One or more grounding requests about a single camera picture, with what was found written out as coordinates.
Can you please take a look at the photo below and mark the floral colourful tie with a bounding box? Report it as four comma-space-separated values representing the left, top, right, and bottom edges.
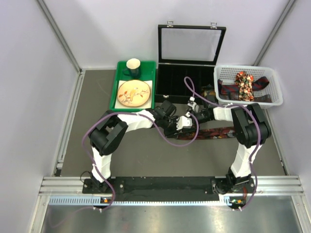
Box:
235, 71, 255, 101

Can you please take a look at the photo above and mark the brown tie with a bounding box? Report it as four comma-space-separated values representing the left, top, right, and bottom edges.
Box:
201, 84, 216, 102

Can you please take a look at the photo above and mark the dark maroon tie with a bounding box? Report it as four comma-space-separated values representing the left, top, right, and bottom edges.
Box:
219, 93, 272, 103

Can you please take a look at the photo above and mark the dark red patterned tie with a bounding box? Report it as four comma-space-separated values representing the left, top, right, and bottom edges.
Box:
175, 127, 236, 140

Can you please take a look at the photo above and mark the bird pattern plate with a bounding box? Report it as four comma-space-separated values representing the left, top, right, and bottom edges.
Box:
117, 80, 151, 107

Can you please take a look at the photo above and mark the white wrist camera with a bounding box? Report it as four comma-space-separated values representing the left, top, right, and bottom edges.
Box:
187, 97, 199, 113
176, 116, 192, 130

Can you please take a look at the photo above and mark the slotted cable duct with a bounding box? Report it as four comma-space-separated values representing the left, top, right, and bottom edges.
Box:
49, 196, 237, 207

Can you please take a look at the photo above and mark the black glass-lid display box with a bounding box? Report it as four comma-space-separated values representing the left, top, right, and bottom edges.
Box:
154, 22, 226, 104

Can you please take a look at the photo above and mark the red navy striped tie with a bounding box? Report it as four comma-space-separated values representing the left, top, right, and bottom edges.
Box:
217, 76, 270, 95

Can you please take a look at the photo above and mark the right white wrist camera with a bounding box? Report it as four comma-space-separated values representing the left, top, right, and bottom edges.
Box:
187, 97, 199, 113

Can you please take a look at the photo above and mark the dark green mug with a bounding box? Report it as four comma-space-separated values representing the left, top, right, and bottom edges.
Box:
122, 58, 141, 79

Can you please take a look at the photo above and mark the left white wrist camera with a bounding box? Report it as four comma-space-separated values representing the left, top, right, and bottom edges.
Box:
176, 116, 192, 130

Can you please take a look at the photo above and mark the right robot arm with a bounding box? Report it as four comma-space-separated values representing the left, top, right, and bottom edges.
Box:
194, 103, 272, 194

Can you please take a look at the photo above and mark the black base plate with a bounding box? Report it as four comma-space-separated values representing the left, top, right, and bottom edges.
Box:
82, 176, 257, 196

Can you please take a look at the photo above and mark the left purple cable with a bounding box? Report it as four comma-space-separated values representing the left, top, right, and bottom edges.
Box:
81, 111, 200, 213

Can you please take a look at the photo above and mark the green plastic tray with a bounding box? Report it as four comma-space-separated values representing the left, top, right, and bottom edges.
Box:
109, 61, 156, 112

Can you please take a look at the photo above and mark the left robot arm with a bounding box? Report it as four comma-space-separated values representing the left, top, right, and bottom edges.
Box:
88, 100, 178, 193

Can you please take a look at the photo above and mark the white plastic basket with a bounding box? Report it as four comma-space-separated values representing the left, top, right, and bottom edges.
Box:
214, 65, 283, 109

